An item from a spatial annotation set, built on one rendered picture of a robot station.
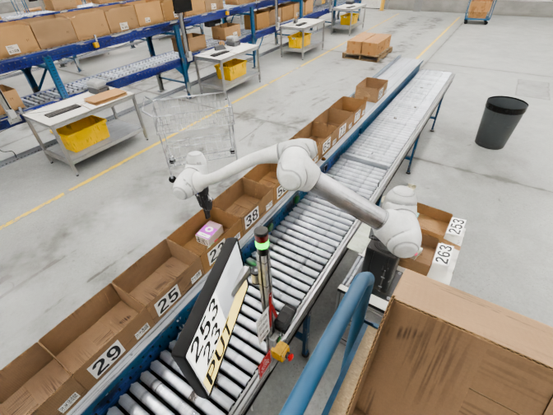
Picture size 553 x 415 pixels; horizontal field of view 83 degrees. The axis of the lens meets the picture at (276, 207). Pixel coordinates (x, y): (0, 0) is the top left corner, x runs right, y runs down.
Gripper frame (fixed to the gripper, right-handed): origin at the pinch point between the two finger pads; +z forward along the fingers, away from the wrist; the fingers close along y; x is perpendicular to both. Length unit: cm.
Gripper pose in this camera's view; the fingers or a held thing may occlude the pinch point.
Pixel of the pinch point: (206, 213)
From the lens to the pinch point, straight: 193.5
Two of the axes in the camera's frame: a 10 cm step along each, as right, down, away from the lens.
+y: -8.4, -3.3, 4.3
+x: -5.4, 5.4, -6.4
